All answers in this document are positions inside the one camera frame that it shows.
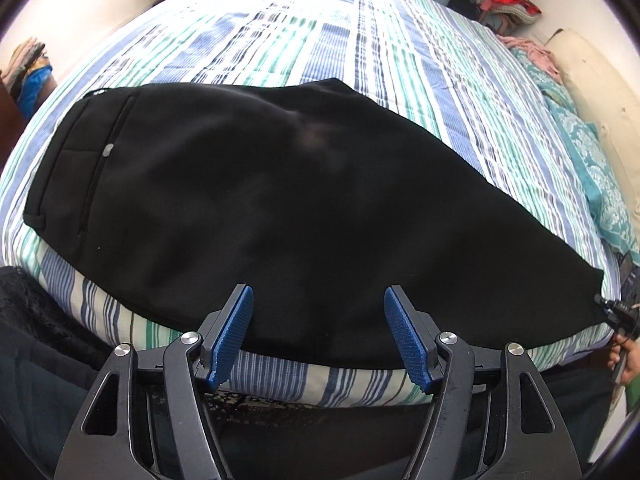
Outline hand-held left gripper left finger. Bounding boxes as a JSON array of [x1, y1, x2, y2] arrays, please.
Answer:
[[54, 284, 255, 480]]

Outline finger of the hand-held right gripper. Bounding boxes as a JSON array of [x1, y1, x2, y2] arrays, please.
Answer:
[[594, 294, 640, 341]]

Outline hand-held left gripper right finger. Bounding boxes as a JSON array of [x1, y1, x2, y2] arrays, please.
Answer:
[[383, 285, 583, 480]]

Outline black pants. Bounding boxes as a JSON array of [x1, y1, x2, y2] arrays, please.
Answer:
[[22, 77, 605, 368]]

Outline person's right hand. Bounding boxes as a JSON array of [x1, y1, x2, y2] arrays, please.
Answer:
[[606, 339, 640, 387]]

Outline large teal floral pillow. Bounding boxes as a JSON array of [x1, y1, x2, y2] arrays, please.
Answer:
[[545, 92, 640, 266]]

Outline person's black clothing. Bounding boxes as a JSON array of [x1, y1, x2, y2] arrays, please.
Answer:
[[0, 265, 621, 480]]

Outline cream headboard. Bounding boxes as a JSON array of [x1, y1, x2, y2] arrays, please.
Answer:
[[544, 29, 640, 201]]

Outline small teal floral pillow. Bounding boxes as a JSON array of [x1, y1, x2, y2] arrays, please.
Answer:
[[515, 50, 558, 103]]

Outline pink cloth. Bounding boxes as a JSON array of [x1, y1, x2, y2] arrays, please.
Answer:
[[500, 35, 563, 81]]

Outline bed with striped sheet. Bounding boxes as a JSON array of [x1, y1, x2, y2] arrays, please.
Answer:
[[0, 0, 626, 408]]

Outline brown wooden cabinet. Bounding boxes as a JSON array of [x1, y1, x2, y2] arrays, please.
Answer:
[[0, 82, 26, 161]]

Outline pile of red colourful clothes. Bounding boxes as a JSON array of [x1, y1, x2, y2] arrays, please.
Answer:
[[472, 0, 542, 26]]

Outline stack of folded colourful clothes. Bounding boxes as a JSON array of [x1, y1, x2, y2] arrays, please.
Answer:
[[0, 37, 55, 121]]

